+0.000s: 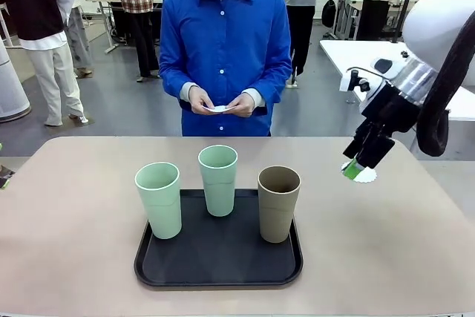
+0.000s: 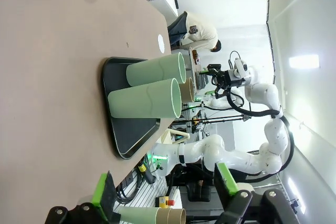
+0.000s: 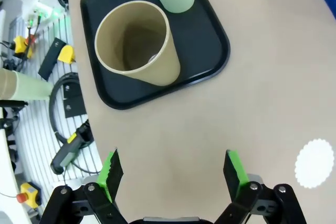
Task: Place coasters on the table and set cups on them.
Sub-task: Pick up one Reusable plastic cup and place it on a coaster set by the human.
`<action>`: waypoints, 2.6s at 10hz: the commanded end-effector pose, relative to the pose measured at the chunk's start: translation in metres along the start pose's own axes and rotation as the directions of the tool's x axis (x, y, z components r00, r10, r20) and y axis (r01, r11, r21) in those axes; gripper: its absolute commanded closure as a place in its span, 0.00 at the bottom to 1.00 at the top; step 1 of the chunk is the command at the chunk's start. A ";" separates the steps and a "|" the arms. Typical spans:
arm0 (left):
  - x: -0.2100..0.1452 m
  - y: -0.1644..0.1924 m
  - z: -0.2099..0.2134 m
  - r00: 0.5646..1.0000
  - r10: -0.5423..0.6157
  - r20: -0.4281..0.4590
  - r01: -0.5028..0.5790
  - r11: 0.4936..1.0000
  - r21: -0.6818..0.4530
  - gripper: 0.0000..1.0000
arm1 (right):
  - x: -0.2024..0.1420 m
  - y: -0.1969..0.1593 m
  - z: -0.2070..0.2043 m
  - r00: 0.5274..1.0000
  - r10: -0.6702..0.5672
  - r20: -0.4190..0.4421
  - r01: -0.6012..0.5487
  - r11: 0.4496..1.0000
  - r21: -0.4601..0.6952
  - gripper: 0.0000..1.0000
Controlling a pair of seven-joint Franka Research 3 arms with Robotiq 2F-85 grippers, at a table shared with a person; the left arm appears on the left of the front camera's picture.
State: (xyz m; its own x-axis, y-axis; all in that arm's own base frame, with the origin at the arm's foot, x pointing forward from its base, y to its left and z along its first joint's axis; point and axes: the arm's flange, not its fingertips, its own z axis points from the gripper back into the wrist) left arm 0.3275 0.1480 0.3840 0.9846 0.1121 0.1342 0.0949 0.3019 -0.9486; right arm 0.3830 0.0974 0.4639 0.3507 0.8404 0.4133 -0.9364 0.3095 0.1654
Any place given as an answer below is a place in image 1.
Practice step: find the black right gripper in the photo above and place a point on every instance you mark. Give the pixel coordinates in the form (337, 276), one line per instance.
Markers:
(389, 113)

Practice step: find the white scalloped paper coaster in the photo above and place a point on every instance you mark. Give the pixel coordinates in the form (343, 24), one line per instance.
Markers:
(220, 109)
(367, 176)

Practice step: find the brown cup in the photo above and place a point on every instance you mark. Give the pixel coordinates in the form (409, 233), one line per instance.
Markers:
(276, 220)

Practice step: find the slim light green cup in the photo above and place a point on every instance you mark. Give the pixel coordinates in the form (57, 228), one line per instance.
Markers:
(219, 198)

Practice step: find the wide light green cup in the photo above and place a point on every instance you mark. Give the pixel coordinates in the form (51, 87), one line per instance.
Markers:
(159, 213)

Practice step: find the person's right forearm blue sleeve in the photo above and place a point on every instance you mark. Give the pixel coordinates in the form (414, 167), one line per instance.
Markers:
(174, 87)

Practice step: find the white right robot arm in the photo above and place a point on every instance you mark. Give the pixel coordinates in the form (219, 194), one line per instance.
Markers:
(438, 20)

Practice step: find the person's left hand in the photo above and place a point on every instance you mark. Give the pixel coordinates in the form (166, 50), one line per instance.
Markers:
(245, 105)

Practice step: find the person's right hand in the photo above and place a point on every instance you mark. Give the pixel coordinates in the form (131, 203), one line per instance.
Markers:
(200, 99)

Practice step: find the white cylindrical air purifier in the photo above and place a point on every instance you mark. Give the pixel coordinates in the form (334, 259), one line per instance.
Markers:
(11, 87)

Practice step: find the white side table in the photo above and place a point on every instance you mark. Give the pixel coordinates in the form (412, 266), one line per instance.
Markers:
(352, 57)

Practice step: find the small black object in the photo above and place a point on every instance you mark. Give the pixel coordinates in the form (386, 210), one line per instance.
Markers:
(404, 53)

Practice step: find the person in grey trousers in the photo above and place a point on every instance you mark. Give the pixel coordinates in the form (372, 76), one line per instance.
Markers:
(79, 35)

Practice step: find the black backpack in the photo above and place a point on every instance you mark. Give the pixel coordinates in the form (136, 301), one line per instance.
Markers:
(328, 12)

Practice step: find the person in black top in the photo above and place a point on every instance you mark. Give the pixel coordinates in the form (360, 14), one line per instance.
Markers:
(33, 5)

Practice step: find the black tripod pole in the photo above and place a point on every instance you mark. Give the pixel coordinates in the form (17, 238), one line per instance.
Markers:
(406, 1)

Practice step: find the person in blue shirt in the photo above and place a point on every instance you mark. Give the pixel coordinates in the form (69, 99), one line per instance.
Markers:
(222, 42)

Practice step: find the black plastic tray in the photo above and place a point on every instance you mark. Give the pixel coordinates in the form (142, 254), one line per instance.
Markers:
(222, 257)

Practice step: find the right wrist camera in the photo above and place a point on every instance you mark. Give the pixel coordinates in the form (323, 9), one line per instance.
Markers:
(358, 83)

